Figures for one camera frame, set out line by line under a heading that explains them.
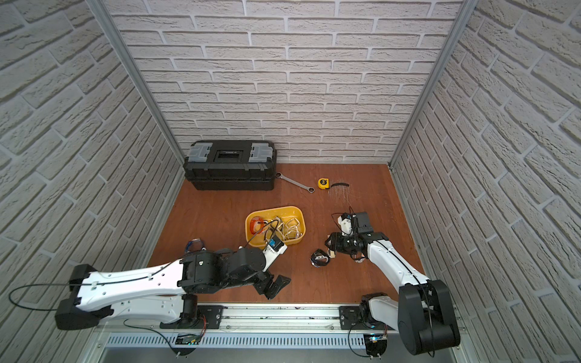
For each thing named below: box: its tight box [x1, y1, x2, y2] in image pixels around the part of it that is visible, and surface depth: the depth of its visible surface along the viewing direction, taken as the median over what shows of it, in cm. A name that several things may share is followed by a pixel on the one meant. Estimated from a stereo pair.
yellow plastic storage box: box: [245, 205, 307, 249], surface depth 96 cm
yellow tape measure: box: [317, 177, 330, 190], surface depth 112 cm
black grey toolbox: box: [183, 139, 277, 191], surface depth 100 cm
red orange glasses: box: [249, 216, 269, 235], surface depth 96 cm
